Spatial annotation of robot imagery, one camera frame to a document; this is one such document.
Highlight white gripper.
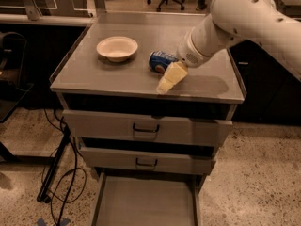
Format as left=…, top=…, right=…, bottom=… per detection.
left=156, top=30, right=213, bottom=94

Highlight blue pepsi can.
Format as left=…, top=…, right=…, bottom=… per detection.
left=149, top=51, right=178, bottom=73

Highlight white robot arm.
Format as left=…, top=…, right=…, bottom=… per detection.
left=157, top=0, right=301, bottom=94

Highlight grey top drawer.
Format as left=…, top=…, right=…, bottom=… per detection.
left=63, top=110, right=232, bottom=147

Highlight grey drawer cabinet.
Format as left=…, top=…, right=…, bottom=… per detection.
left=49, top=10, right=247, bottom=226

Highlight grey middle drawer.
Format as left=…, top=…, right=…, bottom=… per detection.
left=81, top=145, right=214, bottom=175

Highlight grey open bottom drawer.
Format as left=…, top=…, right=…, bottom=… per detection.
left=88, top=173, right=200, bottom=226

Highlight white paper bowl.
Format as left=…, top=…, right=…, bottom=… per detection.
left=96, top=36, right=138, bottom=63

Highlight dark chair at left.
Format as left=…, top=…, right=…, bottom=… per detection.
left=0, top=32, right=33, bottom=122

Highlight black stand leg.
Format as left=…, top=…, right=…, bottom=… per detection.
left=37, top=127, right=70, bottom=202

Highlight black floor cables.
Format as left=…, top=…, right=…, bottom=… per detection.
left=40, top=108, right=87, bottom=226

